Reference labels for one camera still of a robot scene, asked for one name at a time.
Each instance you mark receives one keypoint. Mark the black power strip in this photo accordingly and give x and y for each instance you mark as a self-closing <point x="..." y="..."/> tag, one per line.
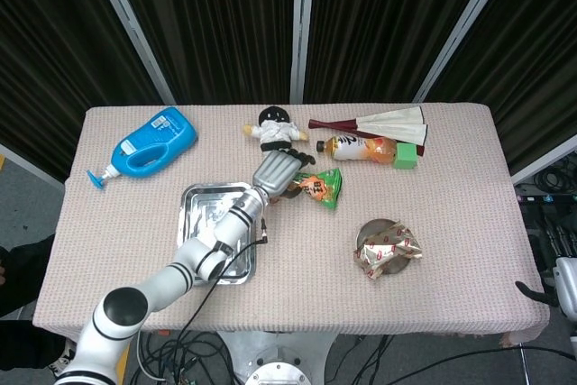
<point x="547" y="198"/>

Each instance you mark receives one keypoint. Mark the rectangular metal tray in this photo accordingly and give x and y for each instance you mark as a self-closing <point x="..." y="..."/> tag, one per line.
<point x="203" y="204"/>

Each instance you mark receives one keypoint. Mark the round metal plate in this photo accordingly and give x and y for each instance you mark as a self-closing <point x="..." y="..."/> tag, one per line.
<point x="372" y="228"/>

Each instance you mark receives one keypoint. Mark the orange drink bottle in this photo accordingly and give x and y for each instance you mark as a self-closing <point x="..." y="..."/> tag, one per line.
<point x="351" y="148"/>

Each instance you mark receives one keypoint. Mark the folding fan maroon ribs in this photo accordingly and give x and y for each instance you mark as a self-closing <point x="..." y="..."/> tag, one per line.
<point x="396" y="123"/>

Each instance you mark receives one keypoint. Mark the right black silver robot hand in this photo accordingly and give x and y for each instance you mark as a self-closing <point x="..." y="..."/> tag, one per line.
<point x="565" y="281"/>

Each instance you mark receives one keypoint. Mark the bystander black clothing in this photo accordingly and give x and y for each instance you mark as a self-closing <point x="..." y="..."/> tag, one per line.
<point x="22" y="277"/>

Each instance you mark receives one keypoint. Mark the blue pump bottle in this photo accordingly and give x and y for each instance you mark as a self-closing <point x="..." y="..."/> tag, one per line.
<point x="167" y="132"/>

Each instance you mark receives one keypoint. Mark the gold red wrapper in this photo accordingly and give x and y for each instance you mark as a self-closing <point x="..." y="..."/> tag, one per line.
<point x="387" y="247"/>

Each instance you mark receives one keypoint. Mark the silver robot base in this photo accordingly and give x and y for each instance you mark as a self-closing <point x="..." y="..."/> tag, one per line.
<point x="275" y="358"/>

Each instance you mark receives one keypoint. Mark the black curtain panel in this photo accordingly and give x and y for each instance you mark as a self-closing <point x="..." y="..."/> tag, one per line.
<point x="212" y="29"/>
<point x="387" y="29"/>
<point x="45" y="65"/>
<point x="532" y="65"/>

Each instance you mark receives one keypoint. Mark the green block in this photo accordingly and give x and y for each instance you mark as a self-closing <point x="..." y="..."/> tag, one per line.
<point x="405" y="157"/>

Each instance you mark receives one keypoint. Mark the pink woven tablecloth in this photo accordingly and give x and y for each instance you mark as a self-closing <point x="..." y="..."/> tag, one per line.
<point x="306" y="259"/>

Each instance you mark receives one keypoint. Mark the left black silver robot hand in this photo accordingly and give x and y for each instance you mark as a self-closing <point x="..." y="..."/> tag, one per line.
<point x="275" y="175"/>

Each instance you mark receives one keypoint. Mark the grey partition post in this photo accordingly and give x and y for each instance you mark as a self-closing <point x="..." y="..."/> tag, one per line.
<point x="130" y="29"/>
<point x="460" y="29"/>
<point x="301" y="29"/>

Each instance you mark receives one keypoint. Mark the green orange snack bag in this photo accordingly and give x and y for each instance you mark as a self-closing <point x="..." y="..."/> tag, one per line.
<point x="322" y="189"/>

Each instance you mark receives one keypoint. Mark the plush doll black hair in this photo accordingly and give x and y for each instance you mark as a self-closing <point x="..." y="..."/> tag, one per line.
<point x="276" y="130"/>

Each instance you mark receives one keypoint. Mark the white black sneaker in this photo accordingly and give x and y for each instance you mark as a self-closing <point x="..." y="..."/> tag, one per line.
<point x="63" y="362"/>

